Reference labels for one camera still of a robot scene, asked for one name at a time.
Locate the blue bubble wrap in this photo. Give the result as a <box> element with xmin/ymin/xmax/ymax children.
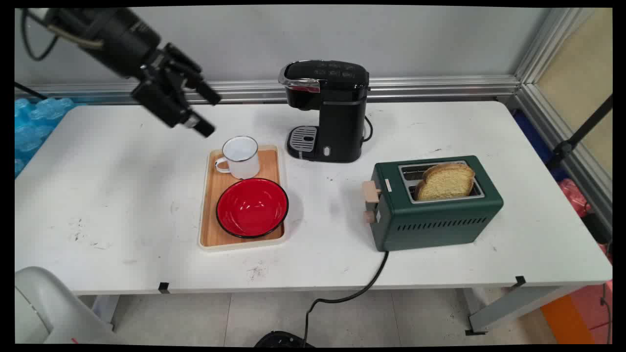
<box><xmin>15</xmin><ymin>97</ymin><xmax>75</xmax><ymax>177</ymax></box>

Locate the aluminium frame post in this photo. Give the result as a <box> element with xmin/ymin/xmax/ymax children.
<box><xmin>513</xmin><ymin>7</ymin><xmax>613</xmax><ymax>240</ymax></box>

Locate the grey plastic chair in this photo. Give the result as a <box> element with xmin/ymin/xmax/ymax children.
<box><xmin>15</xmin><ymin>266</ymin><xmax>125</xmax><ymax>346</ymax></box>

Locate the black tripod stand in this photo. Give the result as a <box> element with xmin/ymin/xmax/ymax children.
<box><xmin>545</xmin><ymin>94</ymin><xmax>613</xmax><ymax>170</ymax></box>

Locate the grey table leg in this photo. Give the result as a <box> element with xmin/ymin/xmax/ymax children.
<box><xmin>90</xmin><ymin>294</ymin><xmax>121</xmax><ymax>332</ymax></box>
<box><xmin>462</xmin><ymin>286</ymin><xmax>583</xmax><ymax>337</ymax></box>

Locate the black coffee machine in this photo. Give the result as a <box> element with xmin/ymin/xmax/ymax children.
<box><xmin>278</xmin><ymin>60</ymin><xmax>371</xmax><ymax>164</ymax></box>

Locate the black round floor object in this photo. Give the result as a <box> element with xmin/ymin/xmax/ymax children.
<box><xmin>254</xmin><ymin>330</ymin><xmax>316</xmax><ymax>348</ymax></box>

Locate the red plastic bag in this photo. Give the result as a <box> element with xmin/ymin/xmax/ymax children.
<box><xmin>559</xmin><ymin>178</ymin><xmax>593</xmax><ymax>219</ymax></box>

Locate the aluminium frame rail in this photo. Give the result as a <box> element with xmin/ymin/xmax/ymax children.
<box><xmin>15</xmin><ymin>74</ymin><xmax>523</xmax><ymax>105</ymax></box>

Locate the slice of toast bread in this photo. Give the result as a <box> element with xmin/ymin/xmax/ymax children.
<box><xmin>414</xmin><ymin>162</ymin><xmax>476</xmax><ymax>202</ymax></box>

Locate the red enamel bowl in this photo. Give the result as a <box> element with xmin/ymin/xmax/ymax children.
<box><xmin>215</xmin><ymin>177</ymin><xmax>290</xmax><ymax>240</ymax></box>

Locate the wooden tray with cream rim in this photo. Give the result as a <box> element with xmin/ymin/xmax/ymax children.
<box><xmin>198</xmin><ymin>144</ymin><xmax>288</xmax><ymax>252</ymax></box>

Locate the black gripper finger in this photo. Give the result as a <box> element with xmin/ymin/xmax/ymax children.
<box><xmin>165</xmin><ymin>43</ymin><xmax>222</xmax><ymax>106</ymax></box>
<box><xmin>131</xmin><ymin>81</ymin><xmax>216</xmax><ymax>138</ymax></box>

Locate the green toaster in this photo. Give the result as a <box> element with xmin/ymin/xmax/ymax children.
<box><xmin>362</xmin><ymin>155</ymin><xmax>505</xmax><ymax>253</ymax></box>

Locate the white enamel mug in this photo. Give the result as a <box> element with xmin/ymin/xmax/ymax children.
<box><xmin>214</xmin><ymin>135</ymin><xmax>261</xmax><ymax>180</ymax></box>

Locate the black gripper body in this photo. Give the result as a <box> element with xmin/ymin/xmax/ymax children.
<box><xmin>139</xmin><ymin>48</ymin><xmax>192</xmax><ymax>101</ymax></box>

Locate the thin black cable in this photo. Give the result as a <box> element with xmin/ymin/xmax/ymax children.
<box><xmin>15</xmin><ymin>82</ymin><xmax>48</xmax><ymax>101</ymax></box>

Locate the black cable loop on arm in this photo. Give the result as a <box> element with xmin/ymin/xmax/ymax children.
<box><xmin>20</xmin><ymin>9</ymin><xmax>60</xmax><ymax>62</ymax></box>

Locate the black toaster power cable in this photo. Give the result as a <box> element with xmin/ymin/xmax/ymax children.
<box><xmin>301</xmin><ymin>250</ymin><xmax>390</xmax><ymax>346</ymax></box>

